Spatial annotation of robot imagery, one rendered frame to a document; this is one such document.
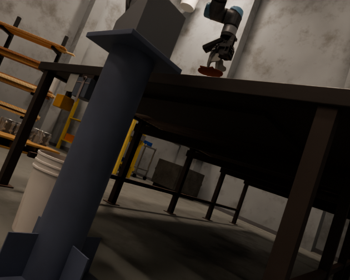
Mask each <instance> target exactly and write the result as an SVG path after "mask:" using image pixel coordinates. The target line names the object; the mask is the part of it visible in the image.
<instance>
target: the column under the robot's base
mask: <svg viewBox="0 0 350 280"><path fill-rule="evenodd" d="M86 37H87V38H89V39H90V40H91V41H93V42H94V43H95V44H97V45H99V46H100V47H101V48H103V49H104V50H105V51H107V52H108V53H109V54H108V57H107V59H106V62H105V64H104V66H103V69H102V71H101V74H100V76H99V79H98V81H97V84H96V86H95V88H94V91H93V93H92V95H91V98H90V100H89V102H88V105H87V108H86V110H85V112H84V115H83V117H82V120H81V122H80V124H79V127H78V129H77V131H76V134H75V137H74V139H73V141H72V144H71V146H70V148H69V151H68V153H67V156H66V158H65V160H64V163H63V166H62V168H61V170H60V173H59V175H58V178H57V180H56V182H55V185H54V187H53V189H52V192H51V195H50V197H49V199H48V202H47V204H46V207H45V209H44V211H43V214H42V216H38V219H37V221H36V224H35V226H34V229H33V231H32V233H24V232H8V233H7V236H6V238H5V240H4V243H3V246H2V248H1V249H0V280H98V279H97V278H96V277H95V276H94V275H93V274H92V273H90V272H89V269H90V267H91V264H92V261H93V259H94V256H95V253H96V251H97V248H98V246H99V243H100V241H101V237H89V236H87V235H88V232H89V230H90V228H91V225H92V222H93V220H94V217H95V215H96V213H97V210H98V207H99V204H100V202H101V200H102V197H103V195H104V192H105V190H106V187H107V184H108V182H109V179H110V177H111V174H112V172H113V169H114V167H115V164H116V161H117V159H118V156H119V154H120V151H121V149H122V146H123V144H124V141H125V139H126V136H127V133H128V131H129V128H130V126H131V124H132V121H133V119H134V115H135V113H136V111H137V108H138V106H139V103H140V101H141V98H142V96H143V93H144V90H145V88H146V85H147V83H148V80H149V78H150V75H151V73H168V74H181V72H182V70H181V69H180V68H179V67H178V66H177V65H175V64H174V63H173V62H172V61H171V60H170V59H169V58H167V57H166V56H165V55H164V54H163V53H162V52H161V51H159V50H158V49H157V48H156V47H155V46H154V45H152V44H151V43H150V42H149V41H148V40H146V39H145V38H144V37H143V36H142V35H141V34H139V33H138V32H137V31H136V30H135V29H134V28H129V29H115V30H108V31H95V32H87V34H86Z"/></svg>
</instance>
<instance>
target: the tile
mask: <svg viewBox="0 0 350 280"><path fill-rule="evenodd" d="M198 72H199V73H201V74H203V75H206V76H210V77H221V76H223V72H222V71H220V70H218V69H215V68H213V66H211V67H209V68H207V67H205V66H201V65H200V68H199V69H198Z"/></svg>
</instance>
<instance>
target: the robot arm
mask: <svg viewBox="0 0 350 280"><path fill-rule="evenodd" d="M136 1H137V0H126V10H128V9H129V8H130V7H131V6H132V5H133V4H134V3H135V2H136ZM226 3H227V0H211V2H207V4H206V7H205V9H204V13H203V15H204V17H206V18H208V19H210V20H213V21H216V22H219V23H222V24H224V26H223V28H222V31H221V35H220V38H218V39H215V40H213V41H211V42H209V43H206V44H204V45H203V46H202V48H203V50H204V51H205V53H208V52H210V55H209V58H208V62H207V68H209V66H210V65H211V63H212V62H216V63H215V69H218V70H220V71H222V72H224V71H226V67H225V66H224V65H223V60H224V61H231V60H232V58H233V55H234V43H235V42H236V41H237V38H236V33H237V30H238V27H239V25H240V22H241V20H242V17H243V9H242V8H241V7H239V6H232V7H231V8H230V9H228V8H225V6H226Z"/></svg>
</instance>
